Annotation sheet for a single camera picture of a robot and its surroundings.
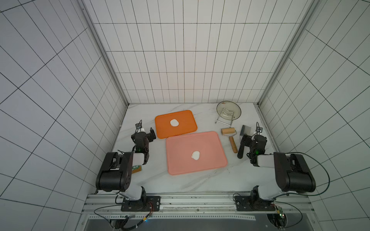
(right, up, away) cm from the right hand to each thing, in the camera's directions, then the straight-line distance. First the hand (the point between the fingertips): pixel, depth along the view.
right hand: (248, 133), depth 94 cm
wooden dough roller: (-10, 0, +6) cm, 12 cm away
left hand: (-70, +1, +1) cm, 70 cm away
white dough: (-36, -14, -4) cm, 38 cm away
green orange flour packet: (-72, -21, -9) cm, 76 cm away
